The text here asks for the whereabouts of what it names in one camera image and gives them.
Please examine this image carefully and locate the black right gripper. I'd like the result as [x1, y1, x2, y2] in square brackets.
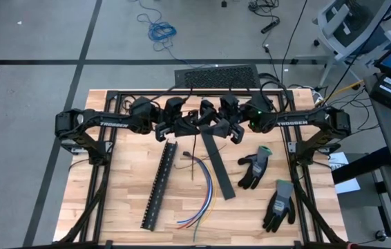
[198, 99, 249, 144]

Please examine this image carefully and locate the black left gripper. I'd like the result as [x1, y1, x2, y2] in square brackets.
[153, 109, 204, 143]

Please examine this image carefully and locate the dull grey zip tie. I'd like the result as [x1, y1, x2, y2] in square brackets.
[173, 144, 228, 170]

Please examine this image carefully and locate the thin black zip tie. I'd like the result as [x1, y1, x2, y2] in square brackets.
[190, 133, 198, 181]

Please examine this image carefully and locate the black duct cover strip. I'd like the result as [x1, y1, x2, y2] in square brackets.
[199, 133, 237, 201]

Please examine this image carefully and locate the grey black work glove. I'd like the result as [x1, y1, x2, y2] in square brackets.
[237, 145, 273, 190]
[263, 178, 296, 233]

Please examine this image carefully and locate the black slotted cable duct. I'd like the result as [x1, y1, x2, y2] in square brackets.
[140, 140, 179, 232]

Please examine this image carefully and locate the multicoloured wire bundle with connector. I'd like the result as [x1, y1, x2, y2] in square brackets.
[176, 157, 214, 224]

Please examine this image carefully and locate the bundle of coloured wires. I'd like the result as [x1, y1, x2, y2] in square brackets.
[176, 157, 213, 230]

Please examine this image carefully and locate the bundle of coloured cables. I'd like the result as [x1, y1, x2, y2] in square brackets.
[192, 157, 213, 243]

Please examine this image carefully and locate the white plug adapter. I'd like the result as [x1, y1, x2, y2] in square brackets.
[311, 88, 326, 107]

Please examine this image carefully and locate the black power strip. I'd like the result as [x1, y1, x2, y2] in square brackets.
[260, 19, 281, 35]

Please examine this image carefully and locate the white paper sheet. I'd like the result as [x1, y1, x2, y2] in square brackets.
[326, 151, 361, 195]

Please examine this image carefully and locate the black desk leg bar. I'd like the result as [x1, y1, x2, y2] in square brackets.
[331, 146, 391, 185]

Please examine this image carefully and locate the grey office chair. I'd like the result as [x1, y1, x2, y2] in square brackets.
[312, 0, 391, 87]

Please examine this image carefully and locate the small black computer box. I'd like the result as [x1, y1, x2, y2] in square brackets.
[369, 73, 391, 111]

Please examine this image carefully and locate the black caster wheel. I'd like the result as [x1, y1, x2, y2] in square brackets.
[374, 229, 388, 243]

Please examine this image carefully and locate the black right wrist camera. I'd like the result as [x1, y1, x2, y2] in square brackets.
[219, 93, 240, 120]

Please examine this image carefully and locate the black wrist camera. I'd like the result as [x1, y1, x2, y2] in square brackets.
[219, 93, 240, 120]
[164, 96, 187, 122]

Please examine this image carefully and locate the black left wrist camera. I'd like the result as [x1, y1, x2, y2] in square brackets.
[164, 96, 187, 122]

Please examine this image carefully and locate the black aluminium table frame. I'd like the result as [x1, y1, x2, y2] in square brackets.
[57, 89, 348, 249]

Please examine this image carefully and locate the blue coiled floor cable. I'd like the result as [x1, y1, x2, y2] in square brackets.
[135, 0, 202, 68]

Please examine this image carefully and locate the long black hanging cable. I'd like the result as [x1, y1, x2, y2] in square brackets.
[280, 0, 309, 75]
[319, 0, 391, 108]

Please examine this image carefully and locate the black floor cable pile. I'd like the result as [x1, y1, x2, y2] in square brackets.
[247, 0, 281, 22]

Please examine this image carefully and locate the yellow network cable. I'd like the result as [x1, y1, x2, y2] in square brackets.
[319, 79, 365, 104]

